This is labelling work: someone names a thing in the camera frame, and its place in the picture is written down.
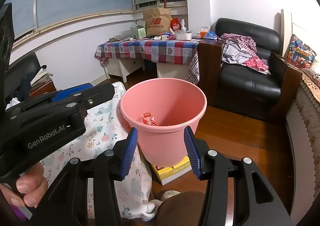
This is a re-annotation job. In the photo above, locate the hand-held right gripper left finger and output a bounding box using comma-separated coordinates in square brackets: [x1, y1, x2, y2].
[27, 127, 138, 226]

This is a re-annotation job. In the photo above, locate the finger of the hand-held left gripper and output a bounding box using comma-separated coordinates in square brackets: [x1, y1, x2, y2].
[5, 83, 115, 123]
[51, 83, 95, 103]

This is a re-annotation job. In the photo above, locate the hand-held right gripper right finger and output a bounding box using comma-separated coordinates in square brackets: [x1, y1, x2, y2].
[184, 126, 294, 226]

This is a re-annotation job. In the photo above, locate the orange snack wrapper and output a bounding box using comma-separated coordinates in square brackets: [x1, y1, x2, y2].
[136, 111, 153, 124]

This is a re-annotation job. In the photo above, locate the pink plastic bucket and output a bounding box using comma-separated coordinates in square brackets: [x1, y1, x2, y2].
[119, 78, 207, 167]

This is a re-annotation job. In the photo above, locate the person's left hand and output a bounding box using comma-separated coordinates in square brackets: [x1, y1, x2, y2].
[0, 162, 49, 208]

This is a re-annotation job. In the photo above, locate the floral tablecloth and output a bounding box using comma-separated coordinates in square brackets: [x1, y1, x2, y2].
[40, 82, 157, 221]

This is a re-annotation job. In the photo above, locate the wooden nightstand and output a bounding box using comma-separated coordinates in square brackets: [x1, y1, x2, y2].
[29, 76, 57, 98]

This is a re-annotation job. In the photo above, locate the yellow cardboard box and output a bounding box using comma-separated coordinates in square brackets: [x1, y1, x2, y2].
[150, 156, 193, 186]

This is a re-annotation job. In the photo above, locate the white cloth bag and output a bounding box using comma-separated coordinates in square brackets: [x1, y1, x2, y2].
[30, 65, 53, 86]

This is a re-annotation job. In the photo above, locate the white desk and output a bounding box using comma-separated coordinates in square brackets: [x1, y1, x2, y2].
[106, 57, 198, 84]

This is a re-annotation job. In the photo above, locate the white garment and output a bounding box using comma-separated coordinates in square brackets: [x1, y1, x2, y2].
[5, 97, 22, 111]

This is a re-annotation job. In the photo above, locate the dark garment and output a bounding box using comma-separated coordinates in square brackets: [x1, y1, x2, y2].
[19, 76, 32, 102]

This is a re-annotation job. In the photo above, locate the grey slipper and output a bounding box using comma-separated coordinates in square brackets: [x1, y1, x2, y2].
[160, 190, 182, 203]

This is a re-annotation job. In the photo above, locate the black leather sofa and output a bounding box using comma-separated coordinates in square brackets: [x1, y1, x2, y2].
[6, 52, 42, 87]

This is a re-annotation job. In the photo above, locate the checkered tablecloth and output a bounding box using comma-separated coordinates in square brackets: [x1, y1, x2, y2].
[94, 38, 200, 67]

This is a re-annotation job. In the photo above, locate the green box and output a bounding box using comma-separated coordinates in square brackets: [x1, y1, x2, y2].
[130, 25, 147, 39]

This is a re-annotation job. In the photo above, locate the patterned hanging cloth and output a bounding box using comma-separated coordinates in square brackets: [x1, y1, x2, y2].
[187, 51, 200, 85]

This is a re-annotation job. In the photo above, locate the black armchair with wooden arms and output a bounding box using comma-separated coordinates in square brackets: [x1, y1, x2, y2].
[197, 18, 303, 123]

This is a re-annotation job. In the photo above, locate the brown paper bag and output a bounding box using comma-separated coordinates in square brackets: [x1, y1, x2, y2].
[142, 8, 172, 37]

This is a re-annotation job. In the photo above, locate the white plastic container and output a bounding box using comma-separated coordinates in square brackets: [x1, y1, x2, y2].
[174, 31, 193, 41]

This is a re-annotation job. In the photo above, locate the red bag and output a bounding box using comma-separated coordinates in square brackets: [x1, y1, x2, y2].
[170, 18, 182, 32]

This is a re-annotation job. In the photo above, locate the pile of clothes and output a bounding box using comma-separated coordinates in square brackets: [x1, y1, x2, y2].
[221, 33, 272, 75]

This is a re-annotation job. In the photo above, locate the beige quilted bed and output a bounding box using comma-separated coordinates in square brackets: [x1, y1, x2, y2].
[285, 60, 320, 219]

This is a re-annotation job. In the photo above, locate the comic printed cushion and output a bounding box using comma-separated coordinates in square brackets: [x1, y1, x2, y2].
[285, 34, 317, 69]

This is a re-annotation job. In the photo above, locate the cream bed headboard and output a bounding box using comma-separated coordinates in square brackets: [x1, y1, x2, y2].
[280, 9, 320, 63]

